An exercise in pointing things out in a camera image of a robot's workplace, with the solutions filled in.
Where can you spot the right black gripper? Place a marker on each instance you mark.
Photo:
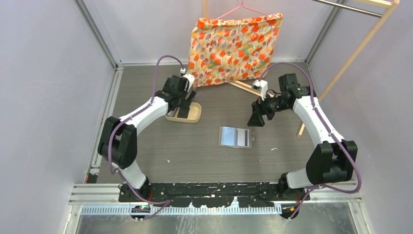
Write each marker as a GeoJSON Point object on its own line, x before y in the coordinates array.
{"type": "Point", "coordinates": [259, 108]}

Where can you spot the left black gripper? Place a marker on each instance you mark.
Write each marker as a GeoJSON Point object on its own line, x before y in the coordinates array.
{"type": "Point", "coordinates": [186, 103]}

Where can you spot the white magnetic stripe card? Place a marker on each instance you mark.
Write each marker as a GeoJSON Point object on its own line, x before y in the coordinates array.
{"type": "Point", "coordinates": [243, 137]}

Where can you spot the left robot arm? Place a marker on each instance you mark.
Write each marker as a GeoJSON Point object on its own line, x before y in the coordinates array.
{"type": "Point", "coordinates": [118, 140]}

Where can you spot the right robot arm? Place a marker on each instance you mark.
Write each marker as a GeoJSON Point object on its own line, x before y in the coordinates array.
{"type": "Point", "coordinates": [333, 157]}

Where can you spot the beige oval tray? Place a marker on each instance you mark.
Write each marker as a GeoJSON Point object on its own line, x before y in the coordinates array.
{"type": "Point", "coordinates": [190, 115]}

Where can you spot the floral fabric bag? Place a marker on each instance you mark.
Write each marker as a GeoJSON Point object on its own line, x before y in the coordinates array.
{"type": "Point", "coordinates": [228, 50]}

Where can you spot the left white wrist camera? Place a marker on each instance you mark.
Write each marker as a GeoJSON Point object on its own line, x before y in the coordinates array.
{"type": "Point", "coordinates": [190, 78]}

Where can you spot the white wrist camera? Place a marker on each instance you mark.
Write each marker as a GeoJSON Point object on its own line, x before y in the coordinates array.
{"type": "Point", "coordinates": [190, 78]}
{"type": "Point", "coordinates": [262, 86]}

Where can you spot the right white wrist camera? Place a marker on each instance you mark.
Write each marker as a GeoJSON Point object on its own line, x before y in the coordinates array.
{"type": "Point", "coordinates": [262, 86]}

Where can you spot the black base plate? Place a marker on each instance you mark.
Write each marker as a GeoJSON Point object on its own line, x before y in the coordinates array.
{"type": "Point", "coordinates": [219, 194]}

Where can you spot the pink wire hanger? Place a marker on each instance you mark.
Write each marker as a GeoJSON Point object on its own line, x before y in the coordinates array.
{"type": "Point", "coordinates": [241, 6]}

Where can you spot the aluminium front rail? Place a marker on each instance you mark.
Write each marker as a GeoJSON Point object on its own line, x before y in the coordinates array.
{"type": "Point", "coordinates": [118, 199]}

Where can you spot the wooden rack frame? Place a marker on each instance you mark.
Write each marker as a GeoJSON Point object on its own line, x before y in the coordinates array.
{"type": "Point", "coordinates": [361, 71]}

